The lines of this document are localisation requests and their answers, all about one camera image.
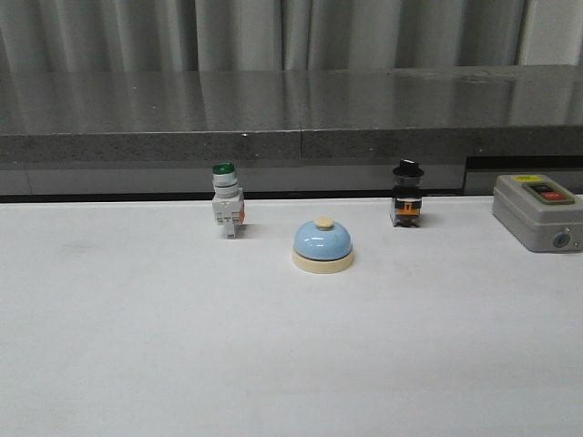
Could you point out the grey curtain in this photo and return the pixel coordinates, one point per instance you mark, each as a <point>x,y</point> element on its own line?
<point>74,36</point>

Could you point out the grey stone counter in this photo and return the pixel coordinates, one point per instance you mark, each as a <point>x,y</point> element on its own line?
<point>154,135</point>

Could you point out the blue desk bell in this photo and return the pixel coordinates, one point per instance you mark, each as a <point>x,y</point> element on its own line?
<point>322,246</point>

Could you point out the grey on-off switch box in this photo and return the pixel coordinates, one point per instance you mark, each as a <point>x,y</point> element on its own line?
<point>539,212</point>

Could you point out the black selector switch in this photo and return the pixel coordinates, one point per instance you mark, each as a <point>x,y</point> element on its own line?
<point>407,197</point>

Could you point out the green push button switch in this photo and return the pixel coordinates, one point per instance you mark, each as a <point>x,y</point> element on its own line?
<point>228,201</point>

